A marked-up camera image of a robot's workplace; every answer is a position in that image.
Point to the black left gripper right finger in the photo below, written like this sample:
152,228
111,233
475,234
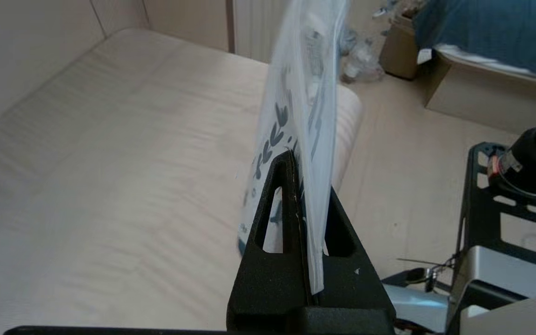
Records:
351,279

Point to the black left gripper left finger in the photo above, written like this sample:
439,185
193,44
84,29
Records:
258,279

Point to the white horse-print zip pouch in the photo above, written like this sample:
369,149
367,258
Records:
305,93

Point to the silver robot base cover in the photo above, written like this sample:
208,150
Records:
496,274

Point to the grey wrapper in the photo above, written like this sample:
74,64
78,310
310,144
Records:
361,60

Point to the beige wooden hutch desk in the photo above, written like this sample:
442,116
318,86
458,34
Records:
110,163

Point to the brown cardboard box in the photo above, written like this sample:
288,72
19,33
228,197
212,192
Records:
400,51

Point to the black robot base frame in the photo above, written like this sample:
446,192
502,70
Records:
475,209

